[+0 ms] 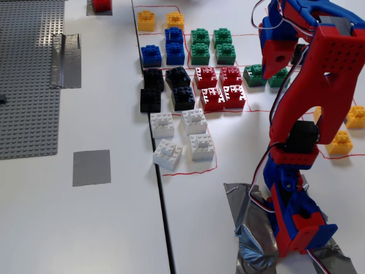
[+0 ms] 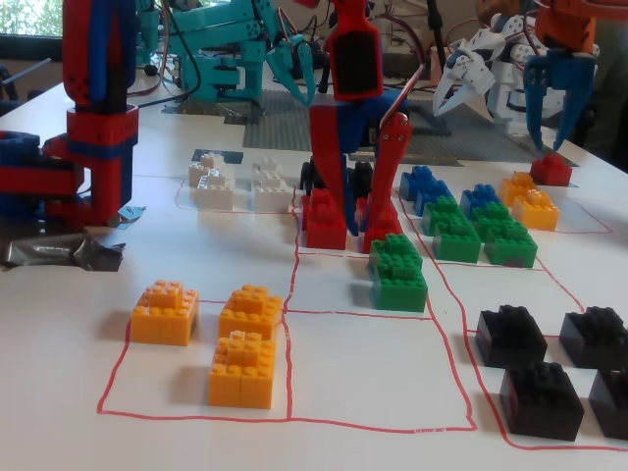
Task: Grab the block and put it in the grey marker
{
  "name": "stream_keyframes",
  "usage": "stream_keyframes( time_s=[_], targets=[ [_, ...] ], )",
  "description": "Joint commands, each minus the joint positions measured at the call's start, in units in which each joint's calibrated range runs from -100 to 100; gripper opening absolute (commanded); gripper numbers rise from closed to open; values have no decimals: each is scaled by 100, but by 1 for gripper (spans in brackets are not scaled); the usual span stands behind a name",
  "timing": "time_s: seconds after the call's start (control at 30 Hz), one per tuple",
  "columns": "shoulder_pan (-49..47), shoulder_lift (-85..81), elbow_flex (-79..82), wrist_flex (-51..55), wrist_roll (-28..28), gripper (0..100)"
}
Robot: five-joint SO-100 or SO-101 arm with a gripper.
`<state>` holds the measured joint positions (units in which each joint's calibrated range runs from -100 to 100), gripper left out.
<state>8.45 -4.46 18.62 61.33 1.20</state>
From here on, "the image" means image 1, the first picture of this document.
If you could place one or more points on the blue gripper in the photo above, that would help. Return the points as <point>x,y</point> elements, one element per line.
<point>274,58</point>

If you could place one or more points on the green building block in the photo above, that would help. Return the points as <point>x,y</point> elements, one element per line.
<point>253,75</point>
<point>200,35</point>
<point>222,34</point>
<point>200,54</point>
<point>226,54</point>
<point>278,80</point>

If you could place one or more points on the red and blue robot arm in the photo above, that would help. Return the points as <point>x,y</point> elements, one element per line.
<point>328,85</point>

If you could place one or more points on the yellow building block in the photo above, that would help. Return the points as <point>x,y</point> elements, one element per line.
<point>340,144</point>
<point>146,21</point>
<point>356,117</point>
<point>175,20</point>
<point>318,114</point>

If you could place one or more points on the blue building block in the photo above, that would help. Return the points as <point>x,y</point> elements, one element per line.
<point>175,54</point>
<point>151,55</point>
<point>174,35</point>

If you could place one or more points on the white building block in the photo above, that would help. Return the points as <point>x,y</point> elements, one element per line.
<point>167,155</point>
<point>162,125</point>
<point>194,122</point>
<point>202,148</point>

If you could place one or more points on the red building block on tape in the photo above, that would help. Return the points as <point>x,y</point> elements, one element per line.
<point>101,5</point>

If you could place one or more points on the grey square tape marker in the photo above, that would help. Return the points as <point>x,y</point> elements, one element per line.
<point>91,168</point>

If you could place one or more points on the grey studded building baseplate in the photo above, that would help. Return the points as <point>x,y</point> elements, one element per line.
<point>25,85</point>

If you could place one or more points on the small black object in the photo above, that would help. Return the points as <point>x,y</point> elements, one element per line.
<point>2,99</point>

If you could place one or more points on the crumpled grey duct tape sheet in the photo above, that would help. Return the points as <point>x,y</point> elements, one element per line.
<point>251,222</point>

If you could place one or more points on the wrinkled grey duct tape strip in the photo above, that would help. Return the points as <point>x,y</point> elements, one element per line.
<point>67,62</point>

